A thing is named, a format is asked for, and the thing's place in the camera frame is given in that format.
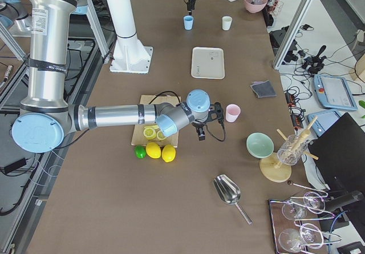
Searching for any lemon half slice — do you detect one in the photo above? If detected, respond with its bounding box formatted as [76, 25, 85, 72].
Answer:
[156, 130, 167, 141]
[143, 127, 157, 140]

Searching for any wooden cup tree stand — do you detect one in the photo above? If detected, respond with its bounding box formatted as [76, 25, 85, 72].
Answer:
[259, 116, 319, 183]

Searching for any yellow lemon outer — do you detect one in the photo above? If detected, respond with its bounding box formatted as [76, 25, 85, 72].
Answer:
[161, 144, 176, 163]

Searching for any black tray with glasses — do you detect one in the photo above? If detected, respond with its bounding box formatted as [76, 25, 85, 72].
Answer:
[269, 200, 342, 253]

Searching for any cream rabbit tray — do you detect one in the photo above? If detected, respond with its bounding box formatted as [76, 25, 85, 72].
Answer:
[190, 47, 225, 79]

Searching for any green bowl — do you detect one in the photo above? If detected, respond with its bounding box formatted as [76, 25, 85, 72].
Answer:
[246, 132, 274, 159]

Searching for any steel ice scoop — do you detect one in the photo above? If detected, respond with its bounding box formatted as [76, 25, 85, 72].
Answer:
[213, 174, 253, 225]

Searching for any wine glass lower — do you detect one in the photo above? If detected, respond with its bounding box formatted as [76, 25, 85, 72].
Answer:
[278, 223, 324, 253]

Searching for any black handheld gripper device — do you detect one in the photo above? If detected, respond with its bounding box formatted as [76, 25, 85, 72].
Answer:
[302, 45, 327, 74]

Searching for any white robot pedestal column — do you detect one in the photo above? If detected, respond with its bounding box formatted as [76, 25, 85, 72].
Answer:
[107, 0, 153, 74]

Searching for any aluminium frame post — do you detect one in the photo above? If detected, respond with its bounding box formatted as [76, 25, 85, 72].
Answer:
[273, 0, 313, 71]

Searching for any yellow lemon middle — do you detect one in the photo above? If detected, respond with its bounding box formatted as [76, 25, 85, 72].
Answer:
[145, 142, 161, 159]

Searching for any yellow plastic knife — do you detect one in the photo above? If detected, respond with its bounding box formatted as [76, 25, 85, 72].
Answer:
[144, 125, 159, 130]

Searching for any black monitor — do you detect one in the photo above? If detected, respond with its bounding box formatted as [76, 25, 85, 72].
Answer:
[309, 113, 364, 192]

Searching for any grey folded cloth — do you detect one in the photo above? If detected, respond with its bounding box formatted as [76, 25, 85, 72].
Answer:
[250, 80, 277, 98]

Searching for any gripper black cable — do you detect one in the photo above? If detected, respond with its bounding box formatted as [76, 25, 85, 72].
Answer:
[148, 90, 226, 142]

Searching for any green lime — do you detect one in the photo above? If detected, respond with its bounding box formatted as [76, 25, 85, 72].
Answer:
[134, 146, 147, 159]

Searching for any wine glass upper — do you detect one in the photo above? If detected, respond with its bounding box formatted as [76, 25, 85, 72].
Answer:
[282, 191, 325, 220]

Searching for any yellow lemon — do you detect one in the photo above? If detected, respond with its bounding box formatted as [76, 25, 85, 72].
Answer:
[145, 142, 161, 159]
[161, 144, 176, 163]

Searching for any pink plastic cup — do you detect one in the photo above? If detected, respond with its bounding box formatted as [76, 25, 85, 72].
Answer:
[225, 104, 241, 123]

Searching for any pink bowl with ice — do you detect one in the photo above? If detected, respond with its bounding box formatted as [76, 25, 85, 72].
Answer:
[244, 0, 268, 13]

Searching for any clear textured glass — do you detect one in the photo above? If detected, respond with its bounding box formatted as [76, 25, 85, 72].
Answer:
[277, 135, 309, 166]

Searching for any blue teach pendant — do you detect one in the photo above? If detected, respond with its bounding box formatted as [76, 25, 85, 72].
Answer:
[307, 108, 341, 137]
[313, 74, 358, 111]

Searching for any blue plastic cup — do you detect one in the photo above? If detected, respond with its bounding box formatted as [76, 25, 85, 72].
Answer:
[183, 15, 194, 30]

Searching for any wine glass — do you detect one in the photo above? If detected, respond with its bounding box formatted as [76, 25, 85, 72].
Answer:
[278, 223, 324, 253]
[282, 191, 325, 220]

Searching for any wooden cutting board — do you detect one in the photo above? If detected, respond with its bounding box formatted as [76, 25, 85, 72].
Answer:
[131, 94, 179, 148]

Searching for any cream plastic cup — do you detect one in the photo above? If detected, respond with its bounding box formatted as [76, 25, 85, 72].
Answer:
[222, 16, 233, 31]

